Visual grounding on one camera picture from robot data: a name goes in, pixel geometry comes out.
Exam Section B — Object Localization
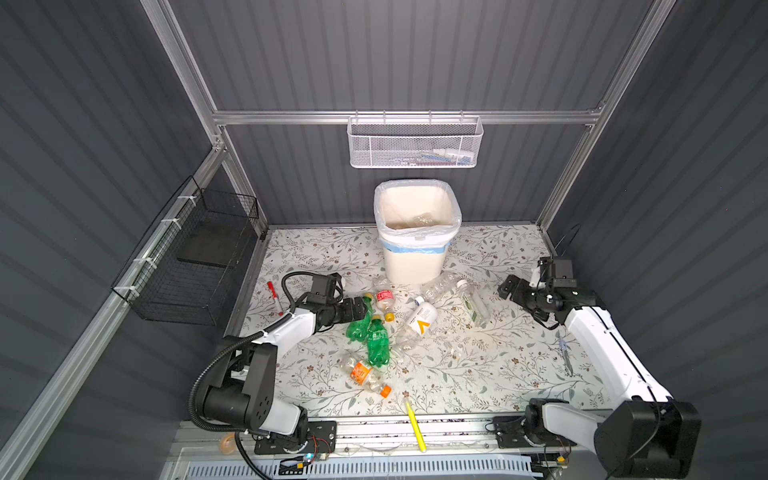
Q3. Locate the red white marker pen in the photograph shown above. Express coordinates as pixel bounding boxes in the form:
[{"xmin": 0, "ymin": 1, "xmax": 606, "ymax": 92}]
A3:
[{"xmin": 267, "ymin": 281, "xmax": 284, "ymax": 315}]

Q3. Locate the white bottle orange logo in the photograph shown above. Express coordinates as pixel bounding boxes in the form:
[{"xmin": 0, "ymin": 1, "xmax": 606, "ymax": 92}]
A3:
[{"xmin": 398, "ymin": 296, "xmax": 439, "ymax": 345}]

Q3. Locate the green plastic bottle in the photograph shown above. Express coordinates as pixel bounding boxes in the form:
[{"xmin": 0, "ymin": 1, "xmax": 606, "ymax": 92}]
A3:
[
  {"xmin": 366, "ymin": 315, "xmax": 391, "ymax": 367},
  {"xmin": 346, "ymin": 293, "xmax": 375, "ymax": 342}
]

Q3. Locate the tape roll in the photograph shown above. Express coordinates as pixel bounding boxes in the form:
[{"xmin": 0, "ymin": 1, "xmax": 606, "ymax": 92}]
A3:
[{"xmin": 219, "ymin": 432, "xmax": 238, "ymax": 455}]

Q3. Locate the white wire wall basket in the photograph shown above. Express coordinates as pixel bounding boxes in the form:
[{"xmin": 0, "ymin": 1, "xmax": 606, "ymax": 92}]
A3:
[{"xmin": 346, "ymin": 114, "xmax": 484, "ymax": 169}]

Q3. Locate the clear bottle orange label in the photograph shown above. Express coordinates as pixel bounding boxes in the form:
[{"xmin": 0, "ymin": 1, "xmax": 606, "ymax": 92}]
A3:
[{"xmin": 343, "ymin": 355, "xmax": 392, "ymax": 398}]

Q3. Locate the clear bottle red label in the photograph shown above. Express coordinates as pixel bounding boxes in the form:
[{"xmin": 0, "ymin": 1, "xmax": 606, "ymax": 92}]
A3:
[{"xmin": 372, "ymin": 275, "xmax": 396, "ymax": 322}]

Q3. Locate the white ribbed trash bin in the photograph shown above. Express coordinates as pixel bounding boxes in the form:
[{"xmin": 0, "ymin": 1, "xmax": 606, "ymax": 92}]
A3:
[{"xmin": 374, "ymin": 179, "xmax": 462, "ymax": 284}]

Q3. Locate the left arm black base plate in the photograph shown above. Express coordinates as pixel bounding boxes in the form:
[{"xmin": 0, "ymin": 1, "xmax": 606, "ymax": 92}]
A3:
[{"xmin": 253, "ymin": 420, "xmax": 338, "ymax": 455}]

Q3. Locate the white perforated cable tray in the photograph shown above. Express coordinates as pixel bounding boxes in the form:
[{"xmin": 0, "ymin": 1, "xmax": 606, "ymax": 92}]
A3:
[{"xmin": 182, "ymin": 452, "xmax": 544, "ymax": 480}]

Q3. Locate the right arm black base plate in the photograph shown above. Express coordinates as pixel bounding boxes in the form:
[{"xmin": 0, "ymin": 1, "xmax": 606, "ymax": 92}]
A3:
[{"xmin": 491, "ymin": 415, "xmax": 562, "ymax": 449}]

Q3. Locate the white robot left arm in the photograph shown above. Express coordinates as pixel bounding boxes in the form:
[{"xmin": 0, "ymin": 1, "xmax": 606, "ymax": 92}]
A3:
[{"xmin": 187, "ymin": 271, "xmax": 367, "ymax": 443}]

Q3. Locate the clear bottle green label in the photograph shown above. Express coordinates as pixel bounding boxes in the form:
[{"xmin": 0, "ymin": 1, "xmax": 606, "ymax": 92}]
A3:
[{"xmin": 456, "ymin": 279, "xmax": 490, "ymax": 328}]

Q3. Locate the black wire wall basket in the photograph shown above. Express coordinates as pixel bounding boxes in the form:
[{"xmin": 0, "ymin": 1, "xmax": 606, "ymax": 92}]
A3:
[{"xmin": 112, "ymin": 178, "xmax": 262, "ymax": 327}]

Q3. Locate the black corrugated cable hose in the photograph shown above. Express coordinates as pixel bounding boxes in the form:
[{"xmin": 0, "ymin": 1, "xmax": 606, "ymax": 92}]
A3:
[{"xmin": 187, "ymin": 271, "xmax": 328, "ymax": 480}]

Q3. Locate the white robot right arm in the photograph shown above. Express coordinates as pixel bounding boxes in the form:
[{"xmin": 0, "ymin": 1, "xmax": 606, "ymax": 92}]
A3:
[{"xmin": 498, "ymin": 256, "xmax": 702, "ymax": 479}]

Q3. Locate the yellow highlighter pen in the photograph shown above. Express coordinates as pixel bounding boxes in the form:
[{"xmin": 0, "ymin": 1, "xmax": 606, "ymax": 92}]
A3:
[{"xmin": 405, "ymin": 399, "xmax": 427, "ymax": 453}]

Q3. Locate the clear unlabelled bottle white cap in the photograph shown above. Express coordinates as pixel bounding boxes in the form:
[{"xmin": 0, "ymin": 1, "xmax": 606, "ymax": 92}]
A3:
[{"xmin": 420, "ymin": 271, "xmax": 463, "ymax": 304}]

